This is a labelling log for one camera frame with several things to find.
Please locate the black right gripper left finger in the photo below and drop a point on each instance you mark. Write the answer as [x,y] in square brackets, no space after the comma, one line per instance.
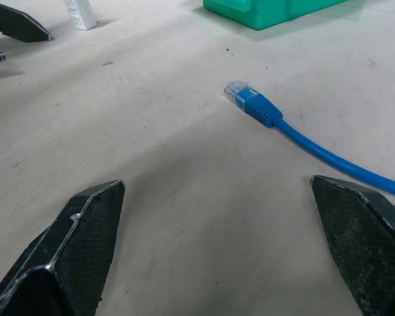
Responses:
[79,243]

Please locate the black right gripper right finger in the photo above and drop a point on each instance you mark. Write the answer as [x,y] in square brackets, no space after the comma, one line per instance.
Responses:
[365,240]

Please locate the white ribbed plastic block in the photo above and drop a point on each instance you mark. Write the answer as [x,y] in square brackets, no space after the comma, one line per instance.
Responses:
[80,14]

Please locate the green plastic box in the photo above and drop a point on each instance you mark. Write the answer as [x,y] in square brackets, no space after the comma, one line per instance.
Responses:
[270,11]

